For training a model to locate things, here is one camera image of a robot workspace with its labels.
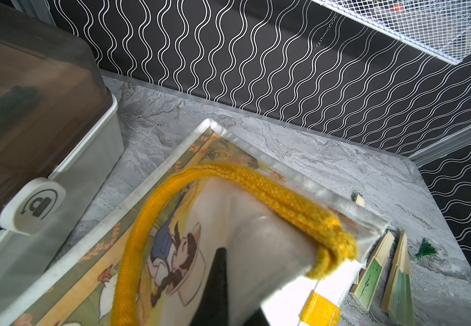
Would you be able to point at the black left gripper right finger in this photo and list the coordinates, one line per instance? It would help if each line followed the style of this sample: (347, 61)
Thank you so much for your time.
(257, 319)

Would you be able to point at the white wire mesh basket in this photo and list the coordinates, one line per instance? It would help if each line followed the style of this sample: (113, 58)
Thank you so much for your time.
(441, 29)

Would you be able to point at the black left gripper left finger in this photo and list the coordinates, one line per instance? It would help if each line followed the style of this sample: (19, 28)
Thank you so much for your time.
(213, 308)

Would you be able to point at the green folding fan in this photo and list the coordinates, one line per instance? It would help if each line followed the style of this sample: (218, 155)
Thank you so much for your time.
(358, 199)
(363, 291)
(397, 301)

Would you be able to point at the white storage box brown lid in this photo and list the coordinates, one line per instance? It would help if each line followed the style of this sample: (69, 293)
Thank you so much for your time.
(59, 140)

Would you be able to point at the white tote bag yellow handles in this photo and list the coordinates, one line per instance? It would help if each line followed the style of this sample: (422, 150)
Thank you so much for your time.
(267, 257)

